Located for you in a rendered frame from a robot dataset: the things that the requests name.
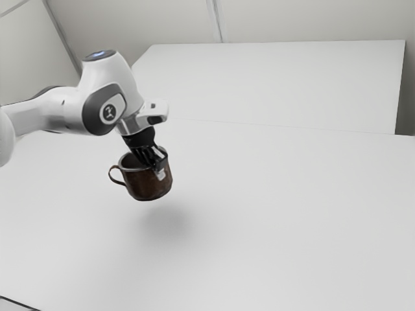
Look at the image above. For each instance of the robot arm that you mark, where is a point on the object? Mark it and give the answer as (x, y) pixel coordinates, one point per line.
(94, 97)

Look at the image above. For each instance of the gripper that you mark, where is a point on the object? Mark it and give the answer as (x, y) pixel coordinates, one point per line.
(141, 139)

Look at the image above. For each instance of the brown rusty metal mug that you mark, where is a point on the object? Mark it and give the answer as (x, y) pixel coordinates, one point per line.
(146, 184)

